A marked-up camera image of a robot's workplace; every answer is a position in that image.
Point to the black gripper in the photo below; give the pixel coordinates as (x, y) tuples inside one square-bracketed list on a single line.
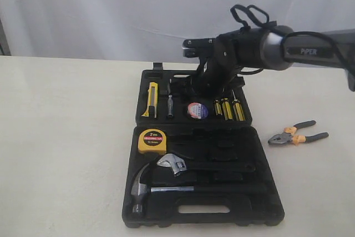
[(212, 76)]

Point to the black electrical tape roll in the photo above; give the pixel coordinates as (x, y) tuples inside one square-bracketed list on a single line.
[(197, 111)]

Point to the yellow utility knife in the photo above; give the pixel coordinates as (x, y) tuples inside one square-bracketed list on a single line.
[(152, 101)]

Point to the yellow tape measure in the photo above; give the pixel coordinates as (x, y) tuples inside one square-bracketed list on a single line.
[(152, 141)]

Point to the black plastic tool case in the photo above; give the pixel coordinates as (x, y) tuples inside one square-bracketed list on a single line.
[(213, 139)]

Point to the combination pliers orange black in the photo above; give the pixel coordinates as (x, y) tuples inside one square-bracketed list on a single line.
[(289, 136)]

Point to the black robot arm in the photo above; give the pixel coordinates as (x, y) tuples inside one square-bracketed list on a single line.
[(271, 48)]

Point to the clear voltage tester screwdriver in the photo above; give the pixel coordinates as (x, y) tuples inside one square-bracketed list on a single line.
[(170, 102)]

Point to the small yellow black screwdriver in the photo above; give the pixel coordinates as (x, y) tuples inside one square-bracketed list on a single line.
[(217, 107)]

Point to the middle yellow black screwdriver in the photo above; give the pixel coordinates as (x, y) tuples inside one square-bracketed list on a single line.
[(226, 108)]

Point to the right yellow black screwdriver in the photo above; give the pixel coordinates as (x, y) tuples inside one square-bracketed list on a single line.
[(237, 107)]

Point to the white backdrop curtain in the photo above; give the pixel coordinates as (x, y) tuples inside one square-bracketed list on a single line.
[(146, 30)]

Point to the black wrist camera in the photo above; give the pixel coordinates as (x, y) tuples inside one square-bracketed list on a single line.
[(196, 48)]

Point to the adjustable wrench black handle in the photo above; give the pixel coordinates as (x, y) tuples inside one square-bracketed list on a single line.
[(178, 165)]

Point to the claw hammer black handle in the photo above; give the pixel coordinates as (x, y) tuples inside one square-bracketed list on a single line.
[(139, 190)]

